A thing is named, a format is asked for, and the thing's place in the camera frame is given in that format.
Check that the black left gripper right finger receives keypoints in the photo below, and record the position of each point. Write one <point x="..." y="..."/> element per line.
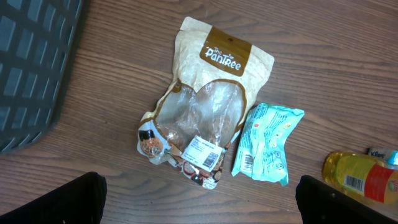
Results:
<point x="319" y="203"/>

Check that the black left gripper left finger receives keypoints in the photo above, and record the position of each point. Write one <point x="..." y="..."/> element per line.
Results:
<point x="81" y="200"/>

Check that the silver capped amber bottle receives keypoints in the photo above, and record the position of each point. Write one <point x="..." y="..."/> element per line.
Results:
<point x="362" y="177"/>

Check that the teal snack packet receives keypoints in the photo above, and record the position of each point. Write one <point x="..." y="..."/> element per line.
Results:
<point x="261" y="153"/>

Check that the beige brown snack packet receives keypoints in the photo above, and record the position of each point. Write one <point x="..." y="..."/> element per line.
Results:
<point x="216" y="79"/>

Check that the teal Kleenex tissue pack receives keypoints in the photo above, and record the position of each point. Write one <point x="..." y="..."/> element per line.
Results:
<point x="388" y="155"/>

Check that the grey plastic shopping basket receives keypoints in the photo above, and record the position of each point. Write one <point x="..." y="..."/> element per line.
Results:
<point x="39" y="41"/>

